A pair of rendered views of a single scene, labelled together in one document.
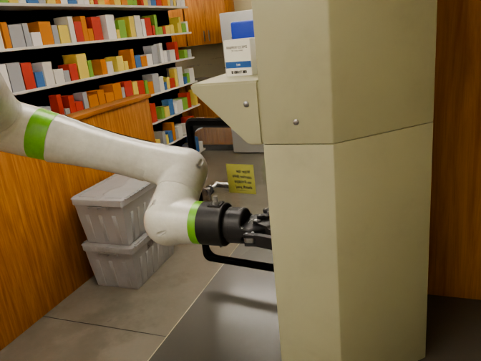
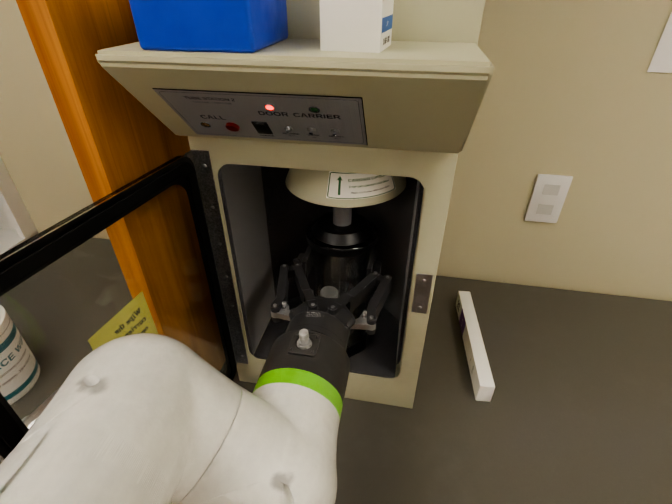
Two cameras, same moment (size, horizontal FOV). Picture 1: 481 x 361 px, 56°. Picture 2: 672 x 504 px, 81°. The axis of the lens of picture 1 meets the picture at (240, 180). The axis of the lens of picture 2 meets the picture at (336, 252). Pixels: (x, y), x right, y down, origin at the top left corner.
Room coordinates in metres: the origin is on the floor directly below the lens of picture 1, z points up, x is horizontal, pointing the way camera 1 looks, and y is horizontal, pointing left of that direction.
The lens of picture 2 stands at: (0.92, 0.34, 1.56)
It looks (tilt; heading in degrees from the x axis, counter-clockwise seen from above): 34 degrees down; 258
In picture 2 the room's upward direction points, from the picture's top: straight up
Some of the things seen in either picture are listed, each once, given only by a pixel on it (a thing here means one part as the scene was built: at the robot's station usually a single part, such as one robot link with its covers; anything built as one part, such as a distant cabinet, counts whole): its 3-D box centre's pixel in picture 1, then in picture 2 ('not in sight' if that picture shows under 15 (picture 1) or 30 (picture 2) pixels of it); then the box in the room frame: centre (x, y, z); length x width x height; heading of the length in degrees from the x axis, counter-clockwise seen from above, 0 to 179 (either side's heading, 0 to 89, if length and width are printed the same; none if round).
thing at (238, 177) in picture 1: (246, 196); (147, 359); (1.07, -0.01, 1.19); 0.30 x 0.01 x 0.40; 61
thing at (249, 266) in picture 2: not in sight; (335, 240); (0.80, -0.22, 1.19); 0.26 x 0.24 x 0.35; 158
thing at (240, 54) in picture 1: (244, 56); (358, 7); (0.82, -0.03, 1.54); 0.05 x 0.05 x 0.06; 62
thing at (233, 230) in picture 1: (250, 225); (320, 327); (0.86, -0.01, 1.20); 0.09 x 0.08 x 0.07; 68
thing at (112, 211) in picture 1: (126, 205); not in sight; (3.02, 0.82, 0.49); 0.60 x 0.42 x 0.33; 158
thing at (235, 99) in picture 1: (258, 97); (300, 105); (0.87, -0.05, 1.46); 0.32 x 0.11 x 0.10; 158
